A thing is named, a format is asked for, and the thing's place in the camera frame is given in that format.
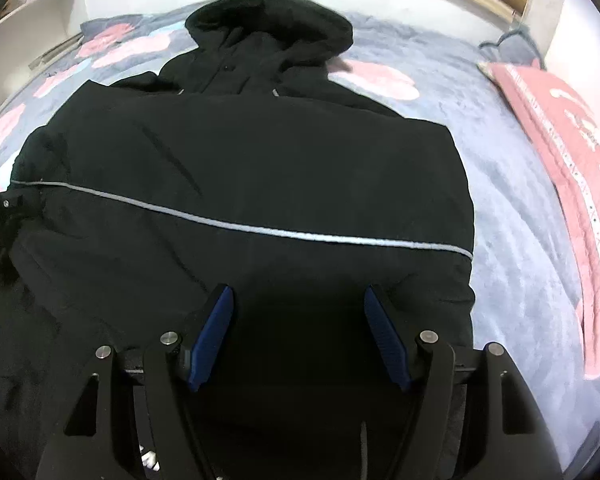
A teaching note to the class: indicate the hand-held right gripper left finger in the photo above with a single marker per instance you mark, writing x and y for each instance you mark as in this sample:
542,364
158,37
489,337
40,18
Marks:
214,332

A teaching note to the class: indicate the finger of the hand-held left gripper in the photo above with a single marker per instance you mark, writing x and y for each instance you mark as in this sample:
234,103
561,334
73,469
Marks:
10,204

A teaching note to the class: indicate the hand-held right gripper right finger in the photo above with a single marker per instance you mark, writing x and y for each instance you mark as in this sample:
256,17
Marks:
386,335

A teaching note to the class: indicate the black hooded jacket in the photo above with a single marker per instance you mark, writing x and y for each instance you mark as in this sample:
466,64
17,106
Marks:
230,170

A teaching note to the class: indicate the grey blanket with pink flowers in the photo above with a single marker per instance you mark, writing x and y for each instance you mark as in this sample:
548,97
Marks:
505,210

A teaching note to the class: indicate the white shelf unit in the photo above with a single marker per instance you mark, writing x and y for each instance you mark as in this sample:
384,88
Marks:
30,25

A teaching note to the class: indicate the pink printed quilt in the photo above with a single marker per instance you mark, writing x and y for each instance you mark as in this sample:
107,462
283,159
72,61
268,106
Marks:
555,135

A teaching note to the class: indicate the grey cushion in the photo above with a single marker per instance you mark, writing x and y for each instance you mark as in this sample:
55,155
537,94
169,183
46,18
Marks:
512,45

